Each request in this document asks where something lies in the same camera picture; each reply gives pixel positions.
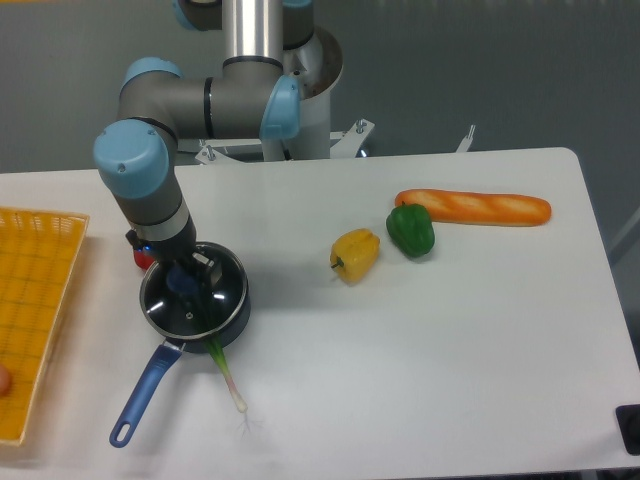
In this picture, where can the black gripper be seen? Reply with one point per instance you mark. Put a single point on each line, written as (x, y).
(194, 279)

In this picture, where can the glass pot lid blue knob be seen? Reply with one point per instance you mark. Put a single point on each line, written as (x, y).
(172, 314)

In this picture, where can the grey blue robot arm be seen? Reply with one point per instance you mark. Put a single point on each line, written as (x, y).
(253, 98)

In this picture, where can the green spring onion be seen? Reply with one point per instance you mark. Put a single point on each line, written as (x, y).
(211, 317)

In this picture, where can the red bell pepper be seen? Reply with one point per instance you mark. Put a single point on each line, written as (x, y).
(142, 259)

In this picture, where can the yellow bell pepper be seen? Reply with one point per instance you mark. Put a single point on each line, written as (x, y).
(353, 255)

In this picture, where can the yellow woven basket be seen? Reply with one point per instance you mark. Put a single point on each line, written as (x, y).
(38, 255)

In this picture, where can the green bell pepper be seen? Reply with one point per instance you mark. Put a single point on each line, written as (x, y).
(411, 230)

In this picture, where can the orange baguette bread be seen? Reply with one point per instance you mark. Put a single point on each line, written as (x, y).
(471, 208)

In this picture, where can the black box at table edge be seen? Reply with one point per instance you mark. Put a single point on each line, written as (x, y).
(628, 418)

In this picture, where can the dark saucepan blue handle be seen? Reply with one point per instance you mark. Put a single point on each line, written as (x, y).
(163, 358)

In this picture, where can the white table leg bracket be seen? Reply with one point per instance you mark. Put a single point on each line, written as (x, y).
(466, 142)

